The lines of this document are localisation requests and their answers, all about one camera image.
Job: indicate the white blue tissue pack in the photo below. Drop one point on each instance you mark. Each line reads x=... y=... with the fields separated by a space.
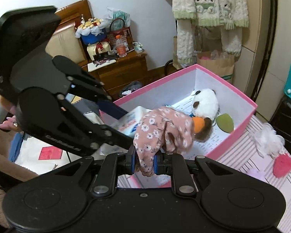
x=131 y=123

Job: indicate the white mesh bath pouf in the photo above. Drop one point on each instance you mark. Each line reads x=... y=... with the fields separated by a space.
x=268 y=138

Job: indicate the pink card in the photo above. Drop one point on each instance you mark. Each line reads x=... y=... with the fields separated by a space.
x=49 y=153

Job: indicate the pink floral cloth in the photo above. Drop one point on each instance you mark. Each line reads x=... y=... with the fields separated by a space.
x=160 y=126

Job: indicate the white fleece pajamas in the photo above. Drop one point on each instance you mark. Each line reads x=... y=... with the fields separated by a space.
x=208 y=4

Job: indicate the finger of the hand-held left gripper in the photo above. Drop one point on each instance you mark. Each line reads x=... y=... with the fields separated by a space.
x=111 y=109
x=116 y=137

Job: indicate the orange drink bottle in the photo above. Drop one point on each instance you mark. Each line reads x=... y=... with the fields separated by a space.
x=121 y=47

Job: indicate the green makeup sponge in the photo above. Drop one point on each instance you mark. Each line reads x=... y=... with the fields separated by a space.
x=225 y=123

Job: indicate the pink cardboard box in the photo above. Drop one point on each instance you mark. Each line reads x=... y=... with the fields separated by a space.
x=232 y=97

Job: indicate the white plastic bag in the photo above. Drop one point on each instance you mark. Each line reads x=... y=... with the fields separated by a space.
x=118 y=14

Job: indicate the striped table cloth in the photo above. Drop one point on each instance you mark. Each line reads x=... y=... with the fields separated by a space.
x=242 y=155

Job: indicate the person's left hand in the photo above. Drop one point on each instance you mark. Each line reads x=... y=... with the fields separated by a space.
x=11 y=126

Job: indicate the orange makeup sponge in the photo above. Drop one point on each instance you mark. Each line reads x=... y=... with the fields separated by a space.
x=198 y=123

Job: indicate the wooden headboard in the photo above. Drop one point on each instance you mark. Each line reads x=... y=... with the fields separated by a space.
x=70 y=12

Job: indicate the small packets on nightstand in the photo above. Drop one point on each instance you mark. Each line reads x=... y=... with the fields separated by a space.
x=138 y=48

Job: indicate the black chair frame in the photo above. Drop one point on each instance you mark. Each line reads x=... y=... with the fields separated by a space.
x=168 y=65

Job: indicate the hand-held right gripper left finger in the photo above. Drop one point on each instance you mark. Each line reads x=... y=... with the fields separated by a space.
x=133 y=162

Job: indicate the printed bedding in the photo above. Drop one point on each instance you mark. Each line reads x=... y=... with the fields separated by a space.
x=31 y=150

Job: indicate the brown fuzzy plush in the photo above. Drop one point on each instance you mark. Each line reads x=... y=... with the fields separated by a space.
x=205 y=132

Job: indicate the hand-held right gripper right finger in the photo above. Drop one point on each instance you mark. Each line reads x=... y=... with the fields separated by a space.
x=155 y=165

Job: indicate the cream handbag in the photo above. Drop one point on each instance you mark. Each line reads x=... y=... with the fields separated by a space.
x=99 y=48

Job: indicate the white panda plush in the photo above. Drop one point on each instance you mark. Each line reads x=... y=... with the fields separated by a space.
x=206 y=102

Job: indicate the lilac soft pad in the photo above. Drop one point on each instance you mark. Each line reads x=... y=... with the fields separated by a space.
x=257 y=174

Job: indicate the person's left forearm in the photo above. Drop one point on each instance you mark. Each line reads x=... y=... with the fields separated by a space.
x=4 y=150

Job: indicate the black suitcase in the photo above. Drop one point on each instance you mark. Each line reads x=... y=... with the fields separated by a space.
x=288 y=116

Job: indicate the red plaid handbag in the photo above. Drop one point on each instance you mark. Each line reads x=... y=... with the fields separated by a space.
x=126 y=32

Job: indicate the red fuzzy puff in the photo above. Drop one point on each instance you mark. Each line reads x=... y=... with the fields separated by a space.
x=283 y=165

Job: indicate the white notebook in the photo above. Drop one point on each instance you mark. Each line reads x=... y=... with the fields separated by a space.
x=99 y=65

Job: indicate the dark clothes pile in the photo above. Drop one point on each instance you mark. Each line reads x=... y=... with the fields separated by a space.
x=131 y=88

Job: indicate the brown paper bag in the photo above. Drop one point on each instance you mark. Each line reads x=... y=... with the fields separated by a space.
x=218 y=65

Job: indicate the blue flower bouquet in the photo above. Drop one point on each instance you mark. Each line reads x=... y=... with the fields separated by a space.
x=91 y=28

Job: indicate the wooden nightstand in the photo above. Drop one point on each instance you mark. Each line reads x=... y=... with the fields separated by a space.
x=123 y=70

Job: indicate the printed white paper sheet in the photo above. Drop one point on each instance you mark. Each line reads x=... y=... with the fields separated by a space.
x=208 y=148

